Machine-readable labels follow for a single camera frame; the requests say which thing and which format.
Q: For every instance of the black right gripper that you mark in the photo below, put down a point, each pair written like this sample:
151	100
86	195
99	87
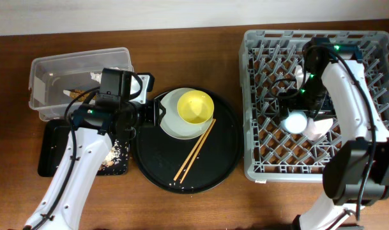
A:
324	110

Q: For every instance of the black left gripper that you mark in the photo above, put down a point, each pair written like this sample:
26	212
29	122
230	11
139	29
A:
153	106

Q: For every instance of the blue cup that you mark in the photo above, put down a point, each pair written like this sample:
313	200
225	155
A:
295	123

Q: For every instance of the pink cup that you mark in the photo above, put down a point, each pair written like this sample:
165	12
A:
314	129

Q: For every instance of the yellow bowl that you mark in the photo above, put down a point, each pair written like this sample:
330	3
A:
195	107

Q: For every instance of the food scraps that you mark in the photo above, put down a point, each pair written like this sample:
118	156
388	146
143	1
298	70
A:
116	162

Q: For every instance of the brown food wrapper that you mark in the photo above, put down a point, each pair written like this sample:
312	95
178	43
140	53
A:
74	93

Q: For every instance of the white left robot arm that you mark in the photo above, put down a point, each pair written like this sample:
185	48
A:
113	111

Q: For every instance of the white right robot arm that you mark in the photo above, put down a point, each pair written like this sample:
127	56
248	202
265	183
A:
358	175

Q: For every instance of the grey dishwasher rack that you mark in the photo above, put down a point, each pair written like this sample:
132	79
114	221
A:
268	60

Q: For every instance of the pale green plate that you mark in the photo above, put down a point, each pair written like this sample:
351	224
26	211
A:
172	123

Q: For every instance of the round black tray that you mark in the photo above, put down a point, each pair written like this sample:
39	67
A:
160	156

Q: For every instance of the left wooden chopstick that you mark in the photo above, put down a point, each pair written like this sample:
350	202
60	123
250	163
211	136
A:
192	153

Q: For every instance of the crumpled white tissue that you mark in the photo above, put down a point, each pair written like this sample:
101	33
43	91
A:
96	77

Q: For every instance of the clear plastic bin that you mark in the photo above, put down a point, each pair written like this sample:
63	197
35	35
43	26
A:
50	76

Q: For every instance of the rectangular black tray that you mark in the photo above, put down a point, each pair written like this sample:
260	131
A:
53	146

